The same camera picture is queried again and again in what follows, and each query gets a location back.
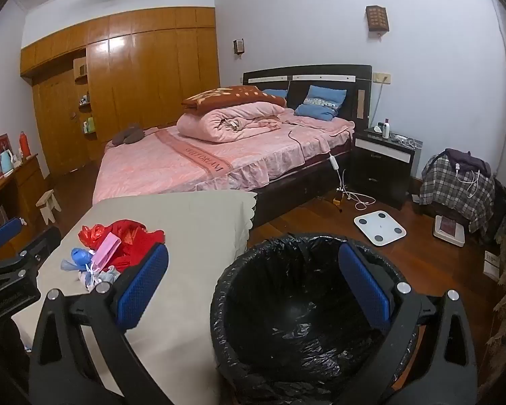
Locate blue pillow with patterned band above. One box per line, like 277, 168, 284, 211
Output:
294, 85, 347, 121

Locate small cardboard box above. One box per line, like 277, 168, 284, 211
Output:
90, 236, 121, 269

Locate white charger cable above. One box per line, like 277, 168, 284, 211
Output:
454, 162, 482, 199

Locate bed with pink sheet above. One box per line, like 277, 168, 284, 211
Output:
92, 65, 372, 228

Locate dark purple garment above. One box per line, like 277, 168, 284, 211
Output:
444, 148, 492, 178

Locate folded pink quilt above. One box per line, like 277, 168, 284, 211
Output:
176, 102, 284, 143

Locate wooden desk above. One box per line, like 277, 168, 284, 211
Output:
0, 154, 48, 241

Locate white bathroom scale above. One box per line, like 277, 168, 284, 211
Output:
354, 213, 407, 246

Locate white corded controller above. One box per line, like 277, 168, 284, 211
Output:
289, 124, 347, 188

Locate large brown wall lamp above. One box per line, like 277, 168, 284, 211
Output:
365, 5, 391, 34

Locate blue plastic wrapper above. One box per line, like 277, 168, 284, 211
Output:
60, 248, 94, 271

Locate white carton on floor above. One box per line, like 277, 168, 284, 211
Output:
484, 251, 501, 281

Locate white flat box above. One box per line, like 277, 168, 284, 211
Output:
432, 215, 467, 248

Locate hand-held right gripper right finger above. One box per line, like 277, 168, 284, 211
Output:
337, 242, 478, 405

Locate white floor cable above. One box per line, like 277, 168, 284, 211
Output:
343, 190, 377, 211

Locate grey slippers on bed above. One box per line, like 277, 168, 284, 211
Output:
111, 124, 146, 145

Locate white tissue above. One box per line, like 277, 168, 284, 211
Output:
78, 268, 119, 293

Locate red glove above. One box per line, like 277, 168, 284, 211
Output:
110, 219, 166, 273

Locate brown patterned pillow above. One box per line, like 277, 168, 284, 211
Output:
181, 85, 287, 114

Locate dark nightstand with white drawer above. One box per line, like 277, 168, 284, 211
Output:
349, 128, 423, 212

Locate beige tablecloth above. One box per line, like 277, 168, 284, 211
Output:
10, 190, 258, 405

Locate small white stool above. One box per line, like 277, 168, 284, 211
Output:
36, 190, 62, 225

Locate wooden wardrobe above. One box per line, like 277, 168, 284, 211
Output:
20, 6, 221, 178

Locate power strip with yellow block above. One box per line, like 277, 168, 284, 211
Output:
331, 186, 350, 212

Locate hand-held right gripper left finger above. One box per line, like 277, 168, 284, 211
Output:
27, 242, 171, 405

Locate plaid cloth covered chair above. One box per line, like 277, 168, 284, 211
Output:
419, 154, 496, 234

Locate red plastic bag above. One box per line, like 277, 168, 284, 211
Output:
78, 224, 112, 250

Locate bin with black liner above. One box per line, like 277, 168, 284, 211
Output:
210, 233, 423, 405

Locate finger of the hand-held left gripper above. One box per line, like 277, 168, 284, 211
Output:
7, 226, 62, 278
0, 218, 24, 262

